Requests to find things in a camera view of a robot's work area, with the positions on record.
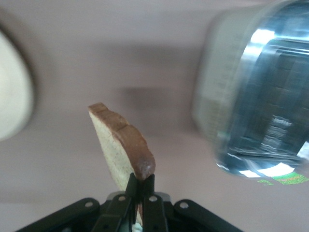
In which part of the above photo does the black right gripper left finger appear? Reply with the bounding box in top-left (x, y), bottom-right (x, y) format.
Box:
top-left (14, 173), bottom-right (138, 232)

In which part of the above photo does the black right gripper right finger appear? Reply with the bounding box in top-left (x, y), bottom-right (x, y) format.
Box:
top-left (142, 174), bottom-right (242, 232)

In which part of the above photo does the brown-crusted bread slice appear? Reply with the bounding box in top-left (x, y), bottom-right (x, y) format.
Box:
top-left (87, 102), bottom-right (156, 227)

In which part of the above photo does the round light wooden plate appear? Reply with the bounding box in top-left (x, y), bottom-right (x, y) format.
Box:
top-left (0, 29), bottom-right (34, 142)

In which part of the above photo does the beige and chrome toaster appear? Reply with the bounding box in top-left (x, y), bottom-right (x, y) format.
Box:
top-left (192, 0), bottom-right (309, 187)

